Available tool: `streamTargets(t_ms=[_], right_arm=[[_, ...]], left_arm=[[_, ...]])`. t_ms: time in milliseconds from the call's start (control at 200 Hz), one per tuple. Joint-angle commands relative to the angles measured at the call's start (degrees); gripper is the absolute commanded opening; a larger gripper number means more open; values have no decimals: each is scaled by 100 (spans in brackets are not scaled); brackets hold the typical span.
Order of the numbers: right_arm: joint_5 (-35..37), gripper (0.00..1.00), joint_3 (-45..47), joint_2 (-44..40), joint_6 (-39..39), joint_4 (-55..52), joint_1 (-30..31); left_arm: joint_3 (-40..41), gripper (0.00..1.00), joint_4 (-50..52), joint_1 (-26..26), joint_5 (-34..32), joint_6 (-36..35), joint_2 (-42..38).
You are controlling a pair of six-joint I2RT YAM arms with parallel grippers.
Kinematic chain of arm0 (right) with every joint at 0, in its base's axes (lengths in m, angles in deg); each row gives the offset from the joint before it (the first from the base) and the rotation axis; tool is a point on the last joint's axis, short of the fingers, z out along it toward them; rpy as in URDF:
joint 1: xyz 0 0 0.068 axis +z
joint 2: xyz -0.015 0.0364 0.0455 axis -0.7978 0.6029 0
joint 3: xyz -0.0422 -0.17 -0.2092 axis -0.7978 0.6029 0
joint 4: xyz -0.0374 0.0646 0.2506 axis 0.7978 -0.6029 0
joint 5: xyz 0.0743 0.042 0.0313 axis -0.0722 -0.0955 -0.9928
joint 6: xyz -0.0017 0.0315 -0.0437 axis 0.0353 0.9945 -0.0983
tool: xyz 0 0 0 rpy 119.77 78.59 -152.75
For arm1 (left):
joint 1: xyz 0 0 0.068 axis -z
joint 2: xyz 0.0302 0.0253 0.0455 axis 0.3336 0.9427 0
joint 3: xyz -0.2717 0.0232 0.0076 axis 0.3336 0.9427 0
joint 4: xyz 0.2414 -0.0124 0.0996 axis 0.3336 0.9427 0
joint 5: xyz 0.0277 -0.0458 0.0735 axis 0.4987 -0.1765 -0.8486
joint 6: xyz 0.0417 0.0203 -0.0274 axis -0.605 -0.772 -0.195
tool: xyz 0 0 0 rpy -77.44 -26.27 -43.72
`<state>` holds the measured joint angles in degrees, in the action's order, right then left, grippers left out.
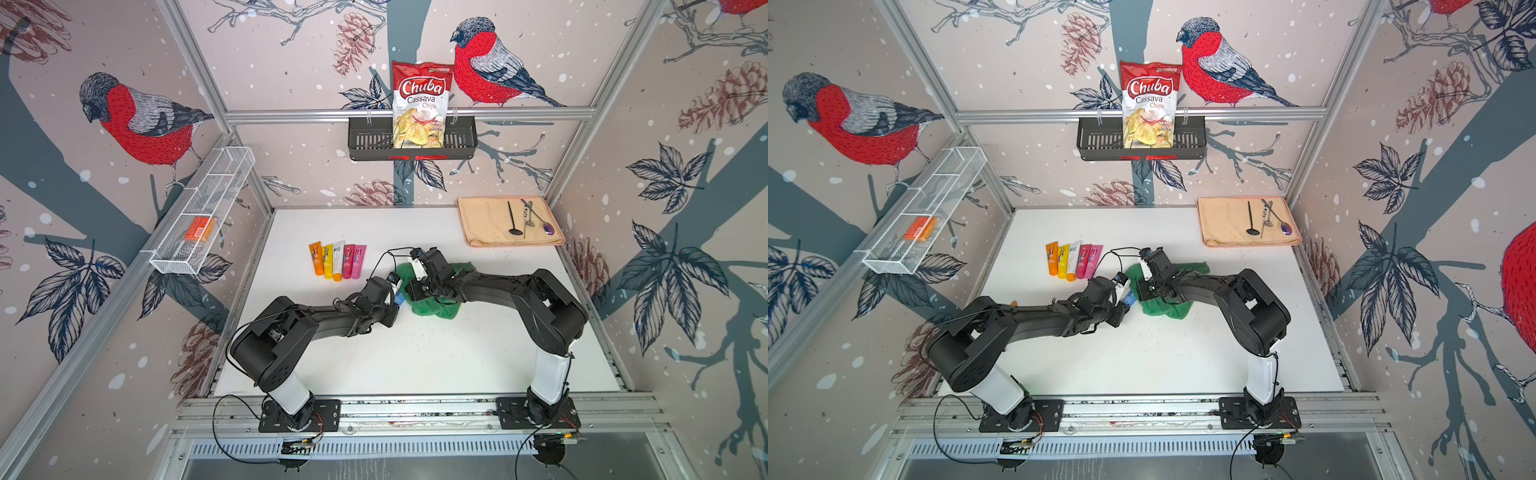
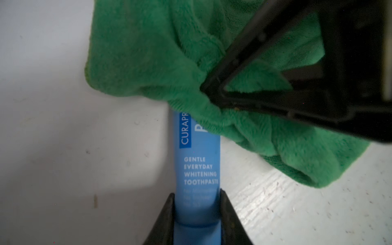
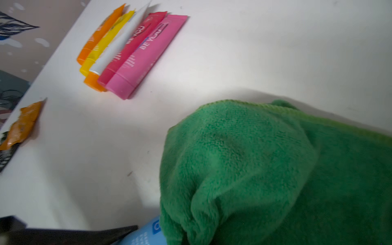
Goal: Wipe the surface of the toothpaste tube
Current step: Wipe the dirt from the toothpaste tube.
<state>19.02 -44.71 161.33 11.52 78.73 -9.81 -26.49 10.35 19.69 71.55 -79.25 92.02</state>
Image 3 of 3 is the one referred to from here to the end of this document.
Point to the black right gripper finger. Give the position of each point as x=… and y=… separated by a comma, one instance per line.
x=15, y=232

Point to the light blue toothpaste tube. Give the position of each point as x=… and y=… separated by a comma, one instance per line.
x=150, y=234

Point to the light pink toothpaste tube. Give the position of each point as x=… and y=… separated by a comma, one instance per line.
x=129, y=76

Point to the green microfibre cloth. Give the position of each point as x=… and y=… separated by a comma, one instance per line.
x=239, y=173

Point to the white orange-capped toothpaste tube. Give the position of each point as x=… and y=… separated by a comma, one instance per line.
x=90, y=79

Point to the yellow toothpaste tube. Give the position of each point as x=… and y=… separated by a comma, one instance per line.
x=104, y=42

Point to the orange toothpaste tube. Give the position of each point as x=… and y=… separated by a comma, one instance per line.
x=99, y=33

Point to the dark pink toothpaste tube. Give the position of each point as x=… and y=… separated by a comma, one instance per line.
x=128, y=49

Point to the orange snack wrapper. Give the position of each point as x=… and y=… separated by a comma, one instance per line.
x=19, y=131

